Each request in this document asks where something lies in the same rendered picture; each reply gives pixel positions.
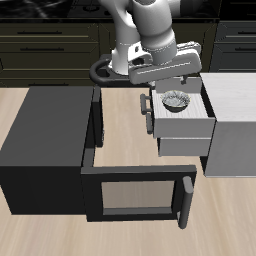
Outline white drawer with dark handle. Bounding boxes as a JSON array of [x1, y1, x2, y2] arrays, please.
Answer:
[[145, 113, 213, 158], [139, 76, 217, 140]]

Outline grey patterned bowl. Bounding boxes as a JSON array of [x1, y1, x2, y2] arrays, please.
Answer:
[[160, 89, 192, 114]]

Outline dark kitchen cupboards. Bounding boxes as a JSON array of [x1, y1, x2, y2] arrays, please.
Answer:
[[0, 0, 256, 88]]

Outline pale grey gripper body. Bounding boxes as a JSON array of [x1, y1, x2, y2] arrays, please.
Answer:
[[128, 41, 203, 85]]

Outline white cabinet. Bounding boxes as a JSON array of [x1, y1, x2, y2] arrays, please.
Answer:
[[198, 72, 256, 179]]

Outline black microwave oven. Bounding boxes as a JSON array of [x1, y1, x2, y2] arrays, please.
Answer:
[[0, 85, 198, 231]]

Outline flat black base plate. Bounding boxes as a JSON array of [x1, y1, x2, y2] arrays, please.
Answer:
[[88, 53, 134, 85]]

